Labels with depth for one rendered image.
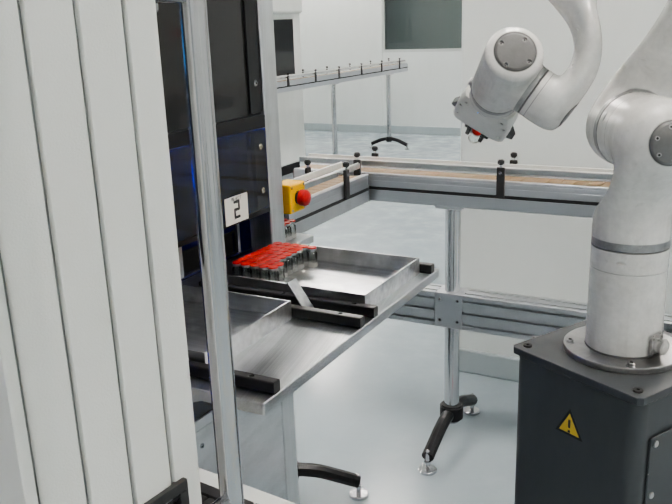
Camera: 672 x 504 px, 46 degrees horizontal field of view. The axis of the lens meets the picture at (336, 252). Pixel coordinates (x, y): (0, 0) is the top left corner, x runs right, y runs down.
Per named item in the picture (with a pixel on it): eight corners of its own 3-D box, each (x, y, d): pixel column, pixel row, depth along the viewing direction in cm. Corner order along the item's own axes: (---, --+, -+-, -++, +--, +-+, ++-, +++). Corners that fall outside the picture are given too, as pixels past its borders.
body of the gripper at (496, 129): (456, 95, 127) (447, 120, 138) (511, 128, 125) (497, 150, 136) (480, 58, 128) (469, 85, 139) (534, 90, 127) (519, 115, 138)
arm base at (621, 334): (708, 353, 129) (719, 245, 124) (635, 385, 119) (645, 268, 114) (611, 321, 144) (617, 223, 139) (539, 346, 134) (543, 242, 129)
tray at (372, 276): (218, 289, 163) (216, 273, 162) (285, 256, 185) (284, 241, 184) (365, 312, 147) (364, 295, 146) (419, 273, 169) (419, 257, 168)
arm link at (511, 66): (539, 85, 124) (491, 53, 126) (562, 49, 111) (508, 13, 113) (509, 126, 123) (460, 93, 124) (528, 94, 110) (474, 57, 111)
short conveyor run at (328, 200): (255, 259, 197) (251, 197, 193) (205, 252, 204) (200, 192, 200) (373, 202, 255) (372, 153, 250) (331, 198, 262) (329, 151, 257)
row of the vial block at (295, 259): (257, 287, 163) (256, 266, 162) (302, 263, 178) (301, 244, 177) (266, 288, 162) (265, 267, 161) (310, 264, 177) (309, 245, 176)
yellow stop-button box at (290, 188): (266, 212, 194) (264, 183, 192) (281, 206, 200) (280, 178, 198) (292, 214, 191) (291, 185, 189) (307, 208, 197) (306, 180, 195)
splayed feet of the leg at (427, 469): (412, 473, 254) (412, 434, 250) (464, 406, 296) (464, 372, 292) (435, 478, 251) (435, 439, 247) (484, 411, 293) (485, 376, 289)
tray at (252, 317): (51, 340, 139) (48, 321, 138) (149, 294, 161) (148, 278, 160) (206, 373, 124) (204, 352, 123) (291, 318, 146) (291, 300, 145)
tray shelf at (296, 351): (30, 360, 136) (29, 350, 135) (256, 253, 195) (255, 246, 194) (264, 415, 114) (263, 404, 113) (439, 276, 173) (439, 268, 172)
